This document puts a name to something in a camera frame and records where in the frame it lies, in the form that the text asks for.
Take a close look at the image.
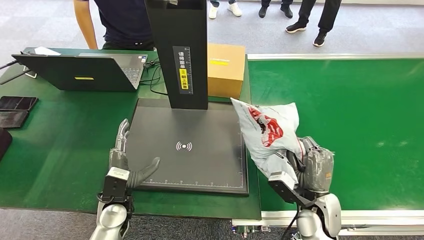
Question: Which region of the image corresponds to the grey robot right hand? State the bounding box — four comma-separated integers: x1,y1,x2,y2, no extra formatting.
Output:
286,136,335,194

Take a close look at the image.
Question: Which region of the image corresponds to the green conveyor belt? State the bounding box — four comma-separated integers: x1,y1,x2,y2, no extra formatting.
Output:
247,58,424,212

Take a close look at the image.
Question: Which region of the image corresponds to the person with black shoes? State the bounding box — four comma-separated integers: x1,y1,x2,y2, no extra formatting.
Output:
257,0,294,19

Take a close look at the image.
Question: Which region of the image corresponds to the white paper sheet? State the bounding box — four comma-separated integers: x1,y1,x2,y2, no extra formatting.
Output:
33,46,62,57

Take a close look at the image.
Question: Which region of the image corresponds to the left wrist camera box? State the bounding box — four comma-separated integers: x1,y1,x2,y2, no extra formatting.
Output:
101,167,131,204

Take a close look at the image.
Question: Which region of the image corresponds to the green table mat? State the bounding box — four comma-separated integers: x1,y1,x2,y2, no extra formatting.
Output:
0,47,262,221

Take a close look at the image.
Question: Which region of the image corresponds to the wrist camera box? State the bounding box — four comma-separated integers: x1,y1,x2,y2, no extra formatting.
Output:
101,167,131,204
268,171,312,206

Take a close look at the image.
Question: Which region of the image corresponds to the black scanner column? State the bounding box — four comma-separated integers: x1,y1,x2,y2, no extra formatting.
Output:
144,0,209,110

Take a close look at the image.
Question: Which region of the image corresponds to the white red-printed plastic mailer package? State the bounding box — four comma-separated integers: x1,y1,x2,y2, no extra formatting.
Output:
230,97,306,182

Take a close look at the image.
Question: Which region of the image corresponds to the aluminium conveyor frame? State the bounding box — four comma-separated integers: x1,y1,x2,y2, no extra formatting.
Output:
231,52,424,237

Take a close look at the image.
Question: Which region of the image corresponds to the grey cable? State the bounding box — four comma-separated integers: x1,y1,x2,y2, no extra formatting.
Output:
0,59,18,71

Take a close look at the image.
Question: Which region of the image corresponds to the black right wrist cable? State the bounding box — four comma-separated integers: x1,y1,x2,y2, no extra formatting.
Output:
280,204,301,240

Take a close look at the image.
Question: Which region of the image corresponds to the black scanner base platform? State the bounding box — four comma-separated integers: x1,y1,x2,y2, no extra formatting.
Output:
125,97,250,198

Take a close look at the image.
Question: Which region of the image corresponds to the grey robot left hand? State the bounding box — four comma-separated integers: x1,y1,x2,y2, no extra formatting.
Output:
108,118,161,189

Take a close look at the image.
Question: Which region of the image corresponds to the black laptop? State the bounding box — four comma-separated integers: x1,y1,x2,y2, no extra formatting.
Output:
11,52,149,93

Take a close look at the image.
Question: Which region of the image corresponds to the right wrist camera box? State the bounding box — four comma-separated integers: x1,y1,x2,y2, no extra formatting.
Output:
268,171,312,206

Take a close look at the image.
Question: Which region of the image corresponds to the brown cardboard delivery box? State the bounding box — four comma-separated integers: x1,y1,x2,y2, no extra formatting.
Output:
206,43,246,100

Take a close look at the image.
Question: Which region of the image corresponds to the person with black sneakers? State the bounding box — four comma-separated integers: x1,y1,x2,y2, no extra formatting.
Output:
285,0,342,48

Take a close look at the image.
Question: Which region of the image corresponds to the person with white shoes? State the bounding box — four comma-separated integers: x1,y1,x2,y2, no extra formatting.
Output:
207,0,243,20

